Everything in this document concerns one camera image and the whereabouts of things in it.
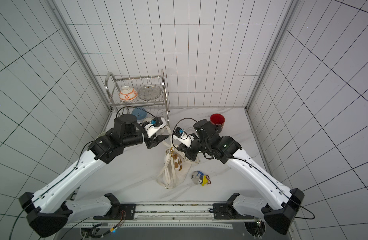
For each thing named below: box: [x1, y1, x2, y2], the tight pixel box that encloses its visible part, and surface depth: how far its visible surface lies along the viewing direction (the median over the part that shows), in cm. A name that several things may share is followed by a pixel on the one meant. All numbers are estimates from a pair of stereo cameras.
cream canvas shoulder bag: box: [156, 147, 200, 189], surface depth 74 cm
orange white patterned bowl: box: [118, 85, 138, 101], surface depth 87 cm
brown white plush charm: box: [172, 153, 183, 172], surface depth 74 cm
